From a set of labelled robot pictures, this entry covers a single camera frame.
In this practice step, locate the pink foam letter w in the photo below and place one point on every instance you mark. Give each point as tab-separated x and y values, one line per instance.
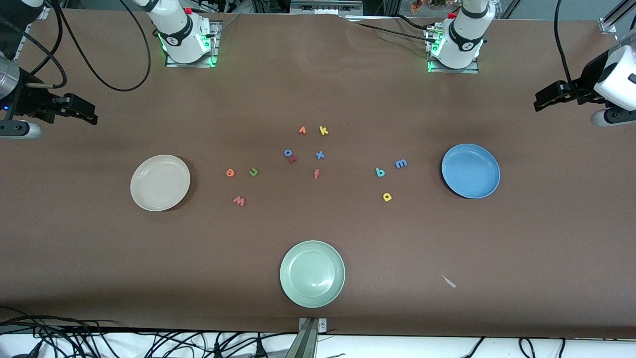
239	201

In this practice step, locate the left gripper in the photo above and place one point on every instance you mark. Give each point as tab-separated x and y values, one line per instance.
589	78

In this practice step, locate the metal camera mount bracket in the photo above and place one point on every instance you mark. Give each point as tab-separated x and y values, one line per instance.
305	343

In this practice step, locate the beige round plate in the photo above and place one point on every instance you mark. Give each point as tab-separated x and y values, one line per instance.
160	183

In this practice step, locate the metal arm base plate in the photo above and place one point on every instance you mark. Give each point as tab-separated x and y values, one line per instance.
191	64
454	71

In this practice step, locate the blue round plate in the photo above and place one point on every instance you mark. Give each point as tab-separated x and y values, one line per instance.
470	171

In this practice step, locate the small white paper scrap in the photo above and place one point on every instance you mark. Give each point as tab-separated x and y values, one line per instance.
449	282

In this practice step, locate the aluminium frame rail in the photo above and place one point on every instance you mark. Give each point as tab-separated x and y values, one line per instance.
608	25

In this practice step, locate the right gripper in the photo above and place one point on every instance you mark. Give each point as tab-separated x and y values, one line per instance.
31	99

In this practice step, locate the pale green round plate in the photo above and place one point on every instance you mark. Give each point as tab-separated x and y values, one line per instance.
312	274

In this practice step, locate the grey metal box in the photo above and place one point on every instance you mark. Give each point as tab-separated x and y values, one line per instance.
323	7

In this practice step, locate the brown table cover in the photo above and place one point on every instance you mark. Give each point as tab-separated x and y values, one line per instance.
318	74

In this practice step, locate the blue foam letter m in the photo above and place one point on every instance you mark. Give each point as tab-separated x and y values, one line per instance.
401	163

